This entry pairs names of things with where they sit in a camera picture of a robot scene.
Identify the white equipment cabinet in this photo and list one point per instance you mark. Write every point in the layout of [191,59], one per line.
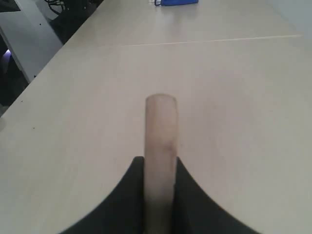
[26,30]

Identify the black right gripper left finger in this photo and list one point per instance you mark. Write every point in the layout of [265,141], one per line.
[121,212]

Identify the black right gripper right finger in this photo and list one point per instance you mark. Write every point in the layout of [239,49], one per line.
[194,212]

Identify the wide white bristle paintbrush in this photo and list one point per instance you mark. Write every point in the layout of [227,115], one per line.
[160,153]

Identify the clear acrylic stand blue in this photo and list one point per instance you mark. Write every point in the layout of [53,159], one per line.
[173,2]

